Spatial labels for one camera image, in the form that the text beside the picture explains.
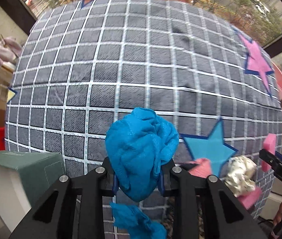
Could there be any pink sponge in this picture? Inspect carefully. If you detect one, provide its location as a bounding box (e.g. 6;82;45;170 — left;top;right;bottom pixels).
261;133;277;173
238;187;262;210

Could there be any pink plastic basin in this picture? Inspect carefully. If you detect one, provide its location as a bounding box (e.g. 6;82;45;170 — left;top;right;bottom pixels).
272;62;282;100

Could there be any cream polka dot scrunchie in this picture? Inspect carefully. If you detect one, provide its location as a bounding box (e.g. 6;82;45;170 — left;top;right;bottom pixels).
224;155;257;197

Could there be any green white storage box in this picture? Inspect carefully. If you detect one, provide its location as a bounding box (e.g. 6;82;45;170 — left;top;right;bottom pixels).
0;151;66;231

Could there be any blue cloth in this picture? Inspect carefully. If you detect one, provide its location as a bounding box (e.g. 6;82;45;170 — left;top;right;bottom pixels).
105;107;179;202
110;202;167;239

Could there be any grey checked star blanket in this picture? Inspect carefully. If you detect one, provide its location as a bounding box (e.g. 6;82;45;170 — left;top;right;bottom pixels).
4;0;282;239

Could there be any pink black knitted sock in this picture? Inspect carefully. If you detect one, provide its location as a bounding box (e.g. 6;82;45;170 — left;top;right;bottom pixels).
180;158;213;178

